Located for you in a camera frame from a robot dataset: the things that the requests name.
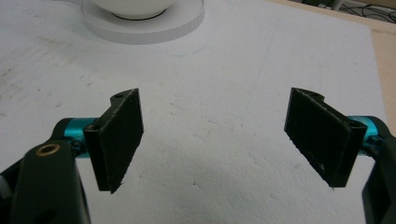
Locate black cables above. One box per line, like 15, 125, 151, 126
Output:
337, 2, 396, 24

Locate white bowl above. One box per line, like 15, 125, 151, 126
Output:
90, 0, 177, 21

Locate white round coaster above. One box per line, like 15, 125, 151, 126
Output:
79, 0, 205, 46

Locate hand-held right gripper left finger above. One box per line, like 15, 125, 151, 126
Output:
51, 88, 145, 195

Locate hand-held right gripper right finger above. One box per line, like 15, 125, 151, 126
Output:
283, 87, 390, 189

